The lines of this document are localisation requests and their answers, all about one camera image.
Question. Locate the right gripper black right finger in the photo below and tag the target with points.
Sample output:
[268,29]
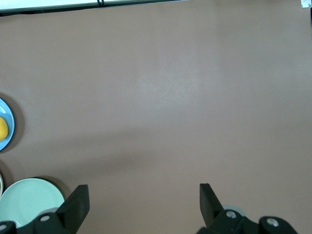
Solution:
[212,214]

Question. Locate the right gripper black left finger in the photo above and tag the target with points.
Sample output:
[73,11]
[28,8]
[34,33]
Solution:
[70,212]

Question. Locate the yellow lemon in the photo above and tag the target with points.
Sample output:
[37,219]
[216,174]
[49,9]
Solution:
[3,129]

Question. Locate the pale green plate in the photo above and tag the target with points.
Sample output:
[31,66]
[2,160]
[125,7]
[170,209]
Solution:
[26,200]

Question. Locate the beige plate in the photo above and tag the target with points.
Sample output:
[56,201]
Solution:
[1,182]

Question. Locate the blue plate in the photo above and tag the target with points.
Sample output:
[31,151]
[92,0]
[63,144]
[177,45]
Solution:
[5,107]

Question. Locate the small metal corner bracket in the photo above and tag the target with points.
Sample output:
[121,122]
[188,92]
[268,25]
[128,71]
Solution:
[306,3]

